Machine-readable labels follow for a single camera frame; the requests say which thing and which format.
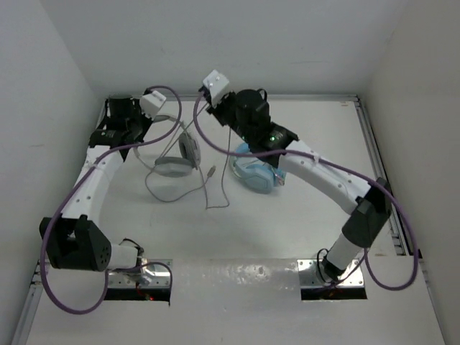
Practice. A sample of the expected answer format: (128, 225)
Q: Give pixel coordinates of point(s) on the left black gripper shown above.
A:
(146, 121)

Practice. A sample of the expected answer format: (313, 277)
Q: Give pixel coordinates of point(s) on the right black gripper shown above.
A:
(215, 111)

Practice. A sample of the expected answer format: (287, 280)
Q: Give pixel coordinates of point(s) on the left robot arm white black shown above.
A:
(76, 241)

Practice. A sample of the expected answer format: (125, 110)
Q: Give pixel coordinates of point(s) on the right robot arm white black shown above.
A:
(247, 113)

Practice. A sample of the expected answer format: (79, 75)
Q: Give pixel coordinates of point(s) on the light blue headphones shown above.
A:
(256, 175)

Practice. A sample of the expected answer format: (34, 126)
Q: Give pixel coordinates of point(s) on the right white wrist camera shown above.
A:
(214, 87)

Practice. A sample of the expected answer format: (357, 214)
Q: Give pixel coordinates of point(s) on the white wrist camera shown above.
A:
(152, 103)
(214, 87)

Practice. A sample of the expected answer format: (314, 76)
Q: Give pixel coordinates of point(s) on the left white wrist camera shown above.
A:
(152, 103)

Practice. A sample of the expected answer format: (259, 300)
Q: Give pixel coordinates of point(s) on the aluminium table frame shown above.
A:
(262, 301)

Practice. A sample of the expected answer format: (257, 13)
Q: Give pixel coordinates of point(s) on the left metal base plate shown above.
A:
(153, 274)

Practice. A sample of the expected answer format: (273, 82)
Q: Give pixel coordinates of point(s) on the metal base plate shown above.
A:
(153, 274)
(310, 279)

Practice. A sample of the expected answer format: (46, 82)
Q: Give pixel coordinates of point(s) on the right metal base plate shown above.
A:
(310, 279)

